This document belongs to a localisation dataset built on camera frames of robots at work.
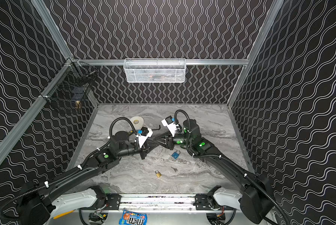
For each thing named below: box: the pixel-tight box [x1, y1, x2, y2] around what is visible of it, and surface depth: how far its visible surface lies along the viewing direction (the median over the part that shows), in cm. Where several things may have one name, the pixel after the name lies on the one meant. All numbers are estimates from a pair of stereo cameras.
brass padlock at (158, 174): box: [154, 169, 162, 178], surface depth 86 cm
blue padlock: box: [171, 149, 181, 160], surface depth 94 cm
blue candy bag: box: [118, 209, 148, 225], surface depth 70 cm
